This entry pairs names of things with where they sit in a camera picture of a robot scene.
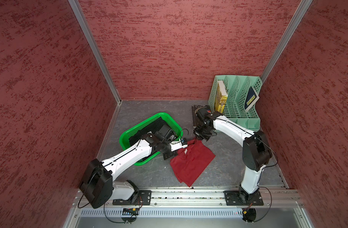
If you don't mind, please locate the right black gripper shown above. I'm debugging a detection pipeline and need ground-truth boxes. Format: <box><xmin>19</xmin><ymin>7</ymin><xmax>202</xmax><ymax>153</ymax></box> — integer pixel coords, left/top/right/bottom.
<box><xmin>193</xmin><ymin>123</ymin><xmax>213</xmax><ymax>141</ymax></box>

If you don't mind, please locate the red t-shirt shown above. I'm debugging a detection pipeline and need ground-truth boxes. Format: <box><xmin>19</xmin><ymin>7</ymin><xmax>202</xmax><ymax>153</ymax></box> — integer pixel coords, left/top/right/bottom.
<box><xmin>170</xmin><ymin>139</ymin><xmax>215</xmax><ymax>187</ymax></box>

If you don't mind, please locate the green plastic basket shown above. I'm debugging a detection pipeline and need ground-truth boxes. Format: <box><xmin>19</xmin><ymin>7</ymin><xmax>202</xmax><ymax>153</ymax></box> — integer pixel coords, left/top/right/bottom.
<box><xmin>112</xmin><ymin>112</ymin><xmax>187</xmax><ymax>168</ymax></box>

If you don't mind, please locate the black t-shirt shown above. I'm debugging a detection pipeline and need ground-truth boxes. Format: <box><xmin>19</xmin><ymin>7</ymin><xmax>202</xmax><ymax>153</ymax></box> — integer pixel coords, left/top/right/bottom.
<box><xmin>128</xmin><ymin>117</ymin><xmax>170</xmax><ymax>146</ymax></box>

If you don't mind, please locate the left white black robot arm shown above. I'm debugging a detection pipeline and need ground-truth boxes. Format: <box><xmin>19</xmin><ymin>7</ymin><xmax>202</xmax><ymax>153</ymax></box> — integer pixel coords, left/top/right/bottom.
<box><xmin>79</xmin><ymin>125</ymin><xmax>187</xmax><ymax>209</ymax></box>

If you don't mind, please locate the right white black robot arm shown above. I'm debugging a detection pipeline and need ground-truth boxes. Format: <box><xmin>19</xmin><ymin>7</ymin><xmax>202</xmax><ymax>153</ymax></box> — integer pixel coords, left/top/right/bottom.
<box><xmin>194</xmin><ymin>107</ymin><xmax>273</xmax><ymax>196</ymax></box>

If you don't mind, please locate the dark paperback book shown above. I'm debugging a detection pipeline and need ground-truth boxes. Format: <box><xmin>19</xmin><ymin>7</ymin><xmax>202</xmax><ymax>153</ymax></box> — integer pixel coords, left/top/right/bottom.
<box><xmin>192</xmin><ymin>104</ymin><xmax>211</xmax><ymax>128</ymax></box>

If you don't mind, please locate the mint green file organizer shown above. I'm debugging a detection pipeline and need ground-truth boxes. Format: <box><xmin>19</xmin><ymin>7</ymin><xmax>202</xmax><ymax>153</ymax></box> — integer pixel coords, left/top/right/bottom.
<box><xmin>208</xmin><ymin>75</ymin><xmax>262</xmax><ymax>131</ymax></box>

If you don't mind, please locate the yellow book in organizer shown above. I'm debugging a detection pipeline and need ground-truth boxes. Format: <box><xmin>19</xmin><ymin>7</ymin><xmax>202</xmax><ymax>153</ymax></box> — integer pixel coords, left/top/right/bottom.
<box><xmin>214</xmin><ymin>80</ymin><xmax>228</xmax><ymax>114</ymax></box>

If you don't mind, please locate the dark blue book in organizer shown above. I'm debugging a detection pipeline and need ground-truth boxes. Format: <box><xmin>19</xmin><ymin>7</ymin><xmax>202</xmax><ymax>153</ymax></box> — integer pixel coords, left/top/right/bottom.
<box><xmin>244</xmin><ymin>86</ymin><xmax>259</xmax><ymax>112</ymax></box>

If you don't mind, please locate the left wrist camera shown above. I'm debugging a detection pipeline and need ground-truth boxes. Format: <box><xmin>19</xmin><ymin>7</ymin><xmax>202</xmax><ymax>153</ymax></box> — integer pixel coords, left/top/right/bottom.
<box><xmin>170</xmin><ymin>138</ymin><xmax>188</xmax><ymax>152</ymax></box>

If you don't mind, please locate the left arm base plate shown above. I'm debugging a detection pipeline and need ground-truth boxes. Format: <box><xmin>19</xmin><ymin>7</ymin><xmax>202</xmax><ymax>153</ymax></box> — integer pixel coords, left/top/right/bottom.
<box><xmin>112</xmin><ymin>190</ymin><xmax>152</xmax><ymax>206</ymax></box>

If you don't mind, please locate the left black power cable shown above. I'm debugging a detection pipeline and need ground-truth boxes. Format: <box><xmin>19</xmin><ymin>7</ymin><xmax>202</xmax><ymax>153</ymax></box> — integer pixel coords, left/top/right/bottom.
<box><xmin>77</xmin><ymin>196</ymin><xmax>143</xmax><ymax>224</ymax></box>

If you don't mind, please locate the black power cable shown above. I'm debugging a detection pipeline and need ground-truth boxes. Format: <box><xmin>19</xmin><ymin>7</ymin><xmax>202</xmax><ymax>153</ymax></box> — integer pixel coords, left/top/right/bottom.
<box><xmin>77</xmin><ymin>196</ymin><xmax>143</xmax><ymax>224</ymax></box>
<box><xmin>242</xmin><ymin>185</ymin><xmax>273</xmax><ymax>223</ymax></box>

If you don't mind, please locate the aluminium front rail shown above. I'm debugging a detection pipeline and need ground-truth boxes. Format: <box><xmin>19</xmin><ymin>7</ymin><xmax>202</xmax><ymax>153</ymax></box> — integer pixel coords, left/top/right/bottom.
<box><xmin>106</xmin><ymin>187</ymin><xmax>305</xmax><ymax>208</ymax></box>

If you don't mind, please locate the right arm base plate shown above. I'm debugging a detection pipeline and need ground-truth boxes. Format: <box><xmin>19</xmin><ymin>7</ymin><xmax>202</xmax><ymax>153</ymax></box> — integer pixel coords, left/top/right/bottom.
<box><xmin>223</xmin><ymin>190</ymin><xmax>264</xmax><ymax>206</ymax></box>

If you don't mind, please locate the right black power cable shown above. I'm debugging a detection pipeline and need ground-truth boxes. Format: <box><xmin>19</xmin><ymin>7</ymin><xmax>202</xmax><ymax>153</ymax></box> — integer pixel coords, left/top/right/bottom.
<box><xmin>242</xmin><ymin>185</ymin><xmax>273</xmax><ymax>223</ymax></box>

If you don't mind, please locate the right aluminium corner post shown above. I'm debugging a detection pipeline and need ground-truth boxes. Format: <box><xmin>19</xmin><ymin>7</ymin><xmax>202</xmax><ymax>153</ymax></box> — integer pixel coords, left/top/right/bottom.
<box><xmin>260</xmin><ymin>0</ymin><xmax>313</xmax><ymax>83</ymax></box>

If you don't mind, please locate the aluminium corner post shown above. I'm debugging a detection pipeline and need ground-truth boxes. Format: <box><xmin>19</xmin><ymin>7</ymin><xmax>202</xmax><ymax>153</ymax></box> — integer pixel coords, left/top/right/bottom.
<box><xmin>260</xmin><ymin>0</ymin><xmax>313</xmax><ymax>83</ymax></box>
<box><xmin>68</xmin><ymin>0</ymin><xmax>122</xmax><ymax>105</ymax></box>

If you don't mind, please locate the left aluminium corner post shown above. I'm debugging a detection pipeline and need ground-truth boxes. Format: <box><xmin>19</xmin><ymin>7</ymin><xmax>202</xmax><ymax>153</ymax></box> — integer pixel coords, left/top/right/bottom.
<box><xmin>68</xmin><ymin>0</ymin><xmax>122</xmax><ymax>105</ymax></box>

